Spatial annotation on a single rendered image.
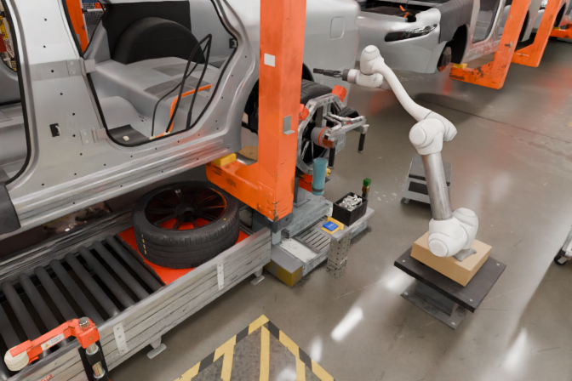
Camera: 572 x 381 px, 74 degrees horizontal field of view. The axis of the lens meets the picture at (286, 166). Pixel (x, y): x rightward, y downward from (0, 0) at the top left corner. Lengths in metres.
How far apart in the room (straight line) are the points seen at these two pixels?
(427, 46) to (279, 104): 3.24
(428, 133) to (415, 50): 2.90
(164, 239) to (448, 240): 1.55
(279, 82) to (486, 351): 1.90
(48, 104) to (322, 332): 1.85
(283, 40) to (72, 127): 1.05
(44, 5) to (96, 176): 0.80
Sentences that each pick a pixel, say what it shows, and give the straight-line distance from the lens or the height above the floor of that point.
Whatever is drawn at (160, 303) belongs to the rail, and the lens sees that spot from 2.18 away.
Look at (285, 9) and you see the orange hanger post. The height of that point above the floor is 1.71.
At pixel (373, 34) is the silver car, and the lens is 4.99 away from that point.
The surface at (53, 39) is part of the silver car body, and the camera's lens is 1.94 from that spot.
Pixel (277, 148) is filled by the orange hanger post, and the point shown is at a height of 1.01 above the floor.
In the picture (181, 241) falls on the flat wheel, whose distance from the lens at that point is 2.27.
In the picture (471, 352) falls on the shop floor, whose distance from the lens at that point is 2.64.
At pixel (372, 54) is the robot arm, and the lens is 2.38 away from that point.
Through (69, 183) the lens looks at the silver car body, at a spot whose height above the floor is 0.91.
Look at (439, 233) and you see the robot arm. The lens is 2.25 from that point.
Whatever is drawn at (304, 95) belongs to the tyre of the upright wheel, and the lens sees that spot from 2.50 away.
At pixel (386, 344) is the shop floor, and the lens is 2.49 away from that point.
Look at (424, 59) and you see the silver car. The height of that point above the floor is 0.92.
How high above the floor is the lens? 1.92
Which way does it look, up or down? 29 degrees down
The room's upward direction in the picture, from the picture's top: 3 degrees clockwise
